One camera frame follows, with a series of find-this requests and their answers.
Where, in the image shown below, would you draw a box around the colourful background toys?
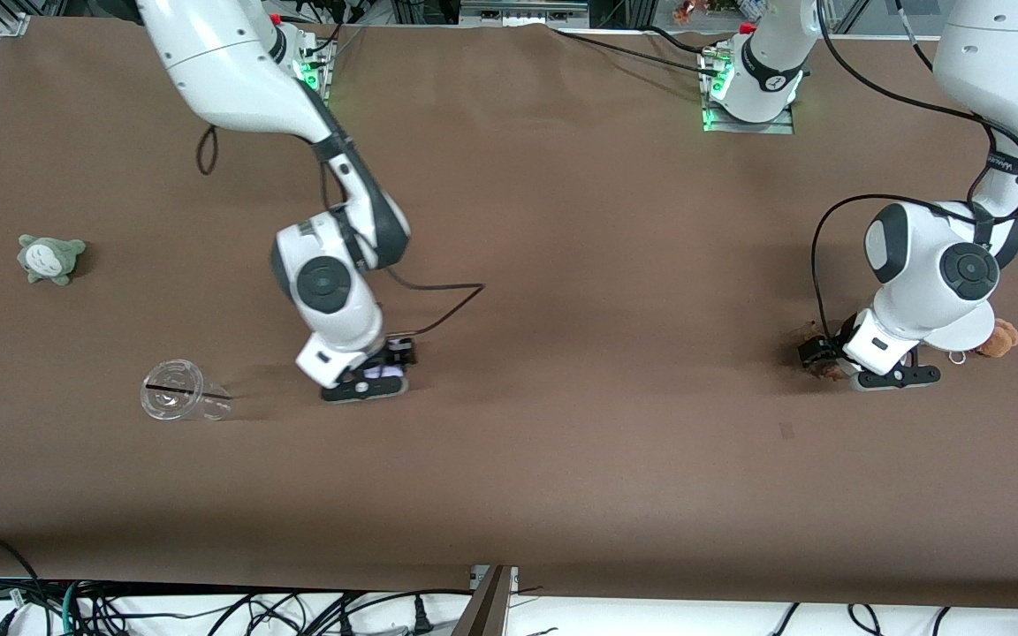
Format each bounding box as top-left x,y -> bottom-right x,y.
672,0 -> 768,25

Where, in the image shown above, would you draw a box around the small brown lion statue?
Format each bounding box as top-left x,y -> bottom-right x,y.
798,325 -> 845,382

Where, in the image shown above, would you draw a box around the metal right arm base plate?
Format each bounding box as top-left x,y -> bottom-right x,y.
295,25 -> 338,100

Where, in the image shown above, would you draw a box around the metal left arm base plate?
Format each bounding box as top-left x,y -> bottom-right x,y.
698,44 -> 798,136

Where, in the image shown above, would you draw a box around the clear plastic cup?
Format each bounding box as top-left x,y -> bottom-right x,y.
140,358 -> 234,423

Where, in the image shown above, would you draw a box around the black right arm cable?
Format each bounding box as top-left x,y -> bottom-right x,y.
196,124 -> 486,342

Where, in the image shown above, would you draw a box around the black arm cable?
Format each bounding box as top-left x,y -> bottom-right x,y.
809,0 -> 1018,347
196,124 -> 486,342

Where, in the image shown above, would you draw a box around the brown plush keychain toy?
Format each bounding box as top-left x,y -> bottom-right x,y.
976,319 -> 1018,360

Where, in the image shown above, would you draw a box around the aluminium frame profile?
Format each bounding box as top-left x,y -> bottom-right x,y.
0,0 -> 70,38

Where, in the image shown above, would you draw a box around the metal bracket post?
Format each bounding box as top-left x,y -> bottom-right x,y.
451,564 -> 520,636

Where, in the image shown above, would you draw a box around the thin black straw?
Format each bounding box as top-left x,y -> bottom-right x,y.
144,382 -> 233,400

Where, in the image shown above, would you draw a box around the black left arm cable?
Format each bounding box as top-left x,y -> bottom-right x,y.
809,0 -> 1018,347

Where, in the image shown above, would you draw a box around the grey metal rail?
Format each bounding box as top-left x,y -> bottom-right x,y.
459,0 -> 592,28

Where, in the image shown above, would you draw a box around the black base power cable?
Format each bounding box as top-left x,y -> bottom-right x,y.
550,25 -> 724,75

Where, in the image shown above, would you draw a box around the grey green plush toy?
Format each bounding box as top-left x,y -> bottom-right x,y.
17,233 -> 87,287

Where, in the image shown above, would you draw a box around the green floor cable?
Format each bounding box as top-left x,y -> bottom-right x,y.
60,579 -> 84,636

